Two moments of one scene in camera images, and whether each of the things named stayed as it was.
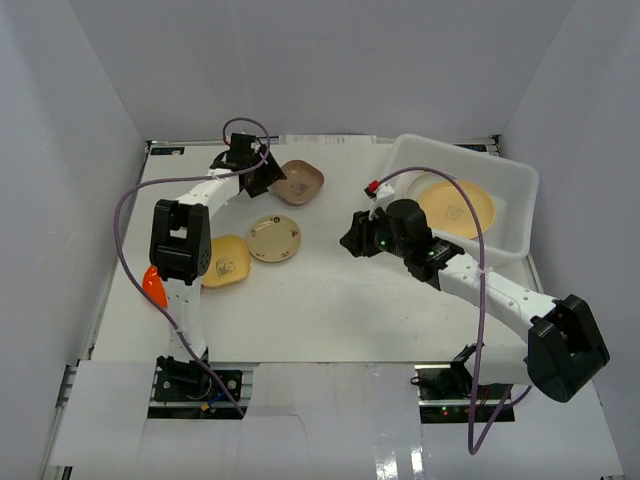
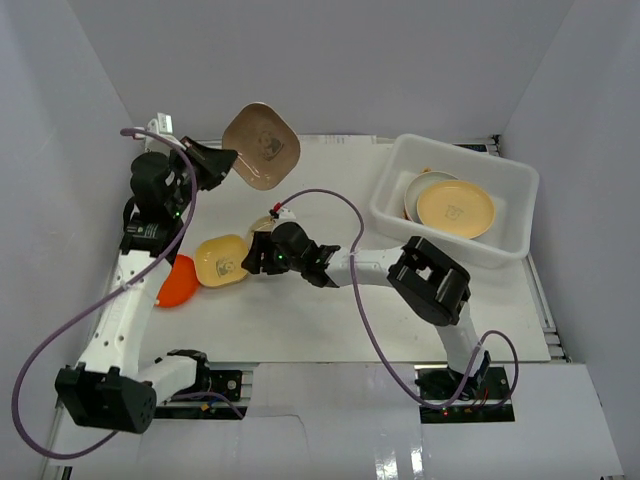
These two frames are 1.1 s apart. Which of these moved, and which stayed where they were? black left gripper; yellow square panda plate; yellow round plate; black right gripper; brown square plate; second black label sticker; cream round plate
Moved: black left gripper; brown square plate; black right gripper
Stayed: second black label sticker; yellow round plate; yellow square panda plate; cream round plate
